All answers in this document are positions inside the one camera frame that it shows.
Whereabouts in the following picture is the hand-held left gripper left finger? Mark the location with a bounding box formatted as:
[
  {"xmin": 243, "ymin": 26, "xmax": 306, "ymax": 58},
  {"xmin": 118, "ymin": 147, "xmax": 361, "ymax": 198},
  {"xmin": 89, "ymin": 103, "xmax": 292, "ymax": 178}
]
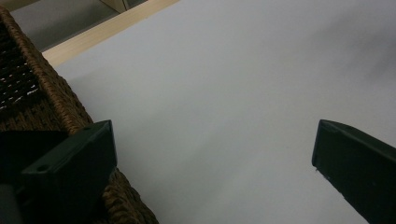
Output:
[{"xmin": 21, "ymin": 119, "xmax": 118, "ymax": 224}]

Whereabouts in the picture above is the white table mat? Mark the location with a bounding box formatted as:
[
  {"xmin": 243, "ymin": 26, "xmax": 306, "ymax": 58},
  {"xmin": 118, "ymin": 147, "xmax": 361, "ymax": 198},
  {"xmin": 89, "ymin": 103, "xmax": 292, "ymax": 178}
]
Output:
[{"xmin": 54, "ymin": 0, "xmax": 396, "ymax": 224}]

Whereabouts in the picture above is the brown wicker basket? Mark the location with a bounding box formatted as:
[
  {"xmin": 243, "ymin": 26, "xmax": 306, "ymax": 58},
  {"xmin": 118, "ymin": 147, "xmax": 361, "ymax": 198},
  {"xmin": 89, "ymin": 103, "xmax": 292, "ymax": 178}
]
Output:
[{"xmin": 0, "ymin": 6, "xmax": 160, "ymax": 224}]

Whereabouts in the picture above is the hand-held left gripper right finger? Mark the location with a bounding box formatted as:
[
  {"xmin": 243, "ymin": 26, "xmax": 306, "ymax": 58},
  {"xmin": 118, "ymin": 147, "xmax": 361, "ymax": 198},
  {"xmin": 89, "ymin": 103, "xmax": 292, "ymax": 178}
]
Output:
[{"xmin": 311, "ymin": 119, "xmax": 396, "ymax": 224}]

